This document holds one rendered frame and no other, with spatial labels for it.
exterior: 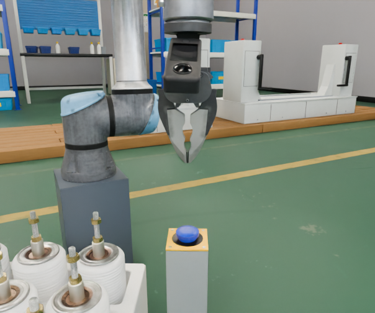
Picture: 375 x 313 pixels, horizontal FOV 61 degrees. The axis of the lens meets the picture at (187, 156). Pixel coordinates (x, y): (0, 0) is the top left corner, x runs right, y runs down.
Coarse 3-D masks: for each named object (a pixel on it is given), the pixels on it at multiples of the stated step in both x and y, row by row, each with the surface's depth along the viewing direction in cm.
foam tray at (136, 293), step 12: (132, 264) 70; (12, 276) 70; (132, 276) 66; (144, 276) 69; (132, 288) 63; (144, 288) 69; (132, 300) 60; (144, 300) 69; (120, 312) 57; (132, 312) 57; (144, 312) 69
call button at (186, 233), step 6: (180, 228) 56; (186, 228) 56; (192, 228) 56; (180, 234) 54; (186, 234) 54; (192, 234) 54; (198, 234) 54; (180, 240) 54; (186, 240) 54; (192, 240) 54
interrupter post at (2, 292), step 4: (8, 280) 50; (0, 284) 49; (4, 284) 49; (8, 284) 50; (0, 288) 49; (4, 288) 49; (8, 288) 50; (0, 292) 49; (4, 292) 49; (8, 292) 50; (0, 296) 49; (4, 296) 50; (8, 296) 50; (0, 300) 50; (4, 300) 50
